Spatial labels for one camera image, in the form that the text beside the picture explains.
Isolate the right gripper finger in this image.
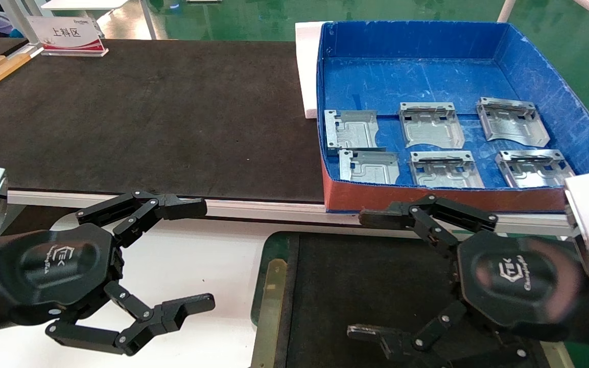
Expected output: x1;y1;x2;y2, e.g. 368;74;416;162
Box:
347;301;530;368
359;194;499;256

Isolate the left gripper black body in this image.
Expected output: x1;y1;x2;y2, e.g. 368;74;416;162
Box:
0;222;124;326

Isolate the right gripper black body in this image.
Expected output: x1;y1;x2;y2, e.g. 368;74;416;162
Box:
457;231;581;328

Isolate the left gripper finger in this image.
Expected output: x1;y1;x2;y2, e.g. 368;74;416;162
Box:
45;280;216;357
76;191;208;248

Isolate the stamped sheet metal part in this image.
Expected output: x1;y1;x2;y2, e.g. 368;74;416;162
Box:
409;150;485;189
339;149;401;185
399;102;465;150
476;97;551;148
495;149;576;189
324;109;381;155

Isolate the black tray container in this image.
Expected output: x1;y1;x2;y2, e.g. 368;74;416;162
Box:
250;231;576;368

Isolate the blue cardboard parts box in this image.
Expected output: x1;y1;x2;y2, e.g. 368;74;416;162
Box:
316;20;589;214

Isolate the brass rim strip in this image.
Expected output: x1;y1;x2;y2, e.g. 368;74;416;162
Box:
542;341;576;368
250;258;288;368

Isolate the black conveyor belt mat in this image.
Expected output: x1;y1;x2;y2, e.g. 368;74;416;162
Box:
0;38;326;202

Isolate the white red sign placard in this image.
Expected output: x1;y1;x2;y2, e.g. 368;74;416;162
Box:
26;15;109;57

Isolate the white foam block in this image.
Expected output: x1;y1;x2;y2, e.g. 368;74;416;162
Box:
295;21;333;119

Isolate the aluminium conveyor frame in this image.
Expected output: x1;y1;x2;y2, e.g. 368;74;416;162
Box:
7;190;576;237

